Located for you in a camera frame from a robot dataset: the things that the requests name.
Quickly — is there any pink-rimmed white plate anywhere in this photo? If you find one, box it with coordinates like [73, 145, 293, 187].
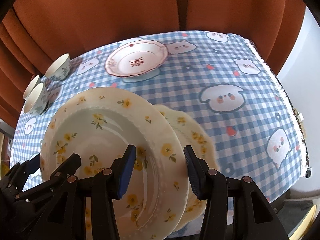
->
[104, 40, 168, 82]

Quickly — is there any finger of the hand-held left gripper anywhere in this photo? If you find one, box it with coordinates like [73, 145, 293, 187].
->
[24, 153, 82, 202]
[10, 154, 42, 180]

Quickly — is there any orange curtain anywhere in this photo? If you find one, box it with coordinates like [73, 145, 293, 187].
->
[0, 0, 308, 130]

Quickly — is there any blue checkered cartoon tablecloth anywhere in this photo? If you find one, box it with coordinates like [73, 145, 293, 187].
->
[10, 30, 312, 240]

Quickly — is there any small floral white bowl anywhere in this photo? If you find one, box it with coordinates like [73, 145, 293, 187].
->
[45, 53, 71, 82]
[24, 82, 50, 115]
[23, 75, 42, 100]

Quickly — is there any round yellow floral plate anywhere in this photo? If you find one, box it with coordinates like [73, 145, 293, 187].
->
[40, 87, 189, 240]

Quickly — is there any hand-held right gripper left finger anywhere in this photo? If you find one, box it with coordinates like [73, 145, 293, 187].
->
[32, 145, 137, 240]

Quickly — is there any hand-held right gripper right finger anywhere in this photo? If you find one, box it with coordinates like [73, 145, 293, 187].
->
[184, 145, 278, 240]

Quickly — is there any scalloped yellow floral plate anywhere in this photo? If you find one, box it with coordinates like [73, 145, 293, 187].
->
[154, 104, 218, 233]

